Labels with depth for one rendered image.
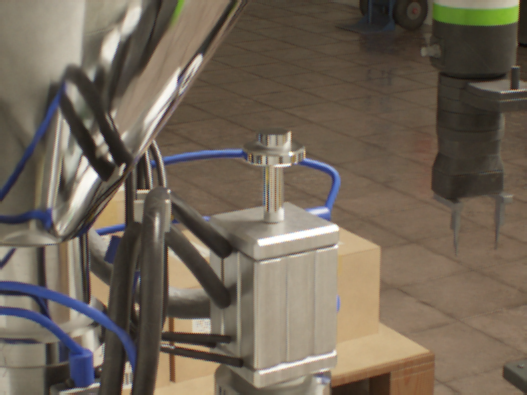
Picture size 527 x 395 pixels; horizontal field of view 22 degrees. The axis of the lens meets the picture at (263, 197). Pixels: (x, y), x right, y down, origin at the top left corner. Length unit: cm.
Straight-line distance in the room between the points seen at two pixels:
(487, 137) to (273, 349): 89
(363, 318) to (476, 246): 130
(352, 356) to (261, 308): 301
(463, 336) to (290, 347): 354
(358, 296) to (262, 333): 307
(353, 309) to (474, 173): 220
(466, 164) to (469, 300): 295
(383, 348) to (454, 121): 223
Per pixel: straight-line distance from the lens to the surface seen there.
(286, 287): 64
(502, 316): 435
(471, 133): 150
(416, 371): 368
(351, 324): 373
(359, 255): 367
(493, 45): 148
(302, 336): 65
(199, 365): 350
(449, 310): 437
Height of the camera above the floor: 161
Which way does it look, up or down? 17 degrees down
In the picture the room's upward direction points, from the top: straight up
